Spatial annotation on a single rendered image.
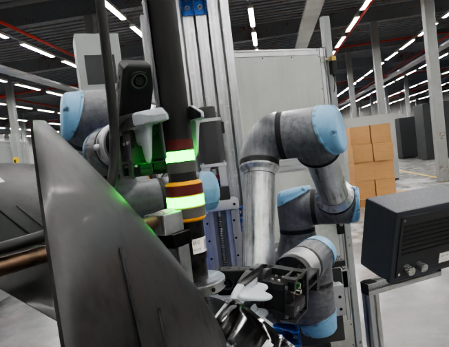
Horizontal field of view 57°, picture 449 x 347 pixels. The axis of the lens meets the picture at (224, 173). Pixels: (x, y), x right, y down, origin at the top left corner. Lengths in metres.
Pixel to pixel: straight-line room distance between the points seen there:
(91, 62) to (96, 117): 3.56
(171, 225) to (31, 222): 0.14
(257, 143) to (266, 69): 1.64
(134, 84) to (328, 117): 0.50
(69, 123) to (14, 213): 0.59
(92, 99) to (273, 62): 1.73
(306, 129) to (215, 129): 0.50
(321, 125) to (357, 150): 7.73
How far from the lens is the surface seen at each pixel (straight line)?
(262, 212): 0.93
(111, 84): 0.42
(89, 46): 4.62
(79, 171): 0.16
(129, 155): 0.55
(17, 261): 0.35
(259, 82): 2.55
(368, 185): 8.77
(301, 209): 1.33
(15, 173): 0.52
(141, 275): 0.17
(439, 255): 1.20
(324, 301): 0.87
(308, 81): 2.72
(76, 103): 1.04
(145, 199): 0.72
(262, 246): 0.92
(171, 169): 0.47
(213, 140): 1.38
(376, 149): 8.74
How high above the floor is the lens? 1.41
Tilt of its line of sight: 3 degrees down
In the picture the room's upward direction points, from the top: 7 degrees counter-clockwise
